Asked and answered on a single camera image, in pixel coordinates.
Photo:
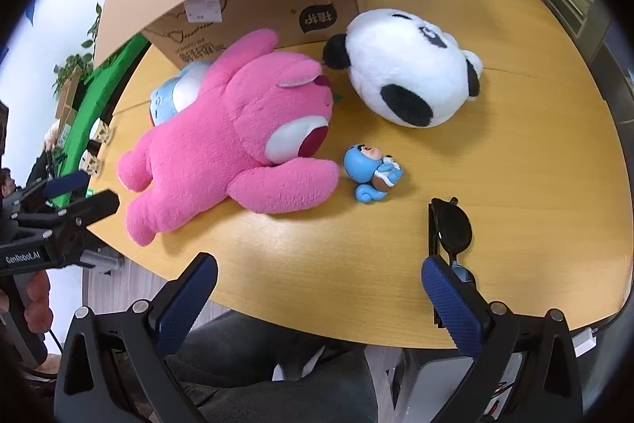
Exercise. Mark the person's dark trousers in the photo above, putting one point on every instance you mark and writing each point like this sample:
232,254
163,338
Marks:
277,383

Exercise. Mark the black sunglasses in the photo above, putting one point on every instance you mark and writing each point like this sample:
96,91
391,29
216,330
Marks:
453,229

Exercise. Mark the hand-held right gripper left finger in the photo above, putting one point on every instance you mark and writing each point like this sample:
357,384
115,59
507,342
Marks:
183,304

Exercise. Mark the pink plush bear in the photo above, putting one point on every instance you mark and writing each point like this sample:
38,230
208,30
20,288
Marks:
233,125

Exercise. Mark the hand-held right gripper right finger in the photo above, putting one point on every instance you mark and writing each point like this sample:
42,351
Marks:
450,309

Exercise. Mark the light blue plush toy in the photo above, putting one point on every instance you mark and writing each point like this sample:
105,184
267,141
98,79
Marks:
171,98

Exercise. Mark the wooden desk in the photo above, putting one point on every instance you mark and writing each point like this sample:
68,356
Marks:
520,155

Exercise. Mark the white charger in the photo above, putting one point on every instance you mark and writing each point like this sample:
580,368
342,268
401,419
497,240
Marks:
583,338

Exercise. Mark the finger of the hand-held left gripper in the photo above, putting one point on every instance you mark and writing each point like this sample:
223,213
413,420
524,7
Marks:
94,205
67,184

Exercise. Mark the small blue figurine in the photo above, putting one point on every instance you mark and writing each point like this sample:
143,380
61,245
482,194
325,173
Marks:
359,163

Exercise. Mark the green potted plant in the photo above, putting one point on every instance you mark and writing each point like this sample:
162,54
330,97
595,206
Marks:
74,66

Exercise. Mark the green chair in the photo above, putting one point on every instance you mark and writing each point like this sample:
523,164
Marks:
99,106

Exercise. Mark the panda plush toy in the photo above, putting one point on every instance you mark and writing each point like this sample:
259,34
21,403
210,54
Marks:
406,61

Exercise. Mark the wooden letter block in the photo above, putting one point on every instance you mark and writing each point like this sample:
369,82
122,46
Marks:
101,133
92,164

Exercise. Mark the person's left hand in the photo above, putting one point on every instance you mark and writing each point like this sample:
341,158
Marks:
39,304

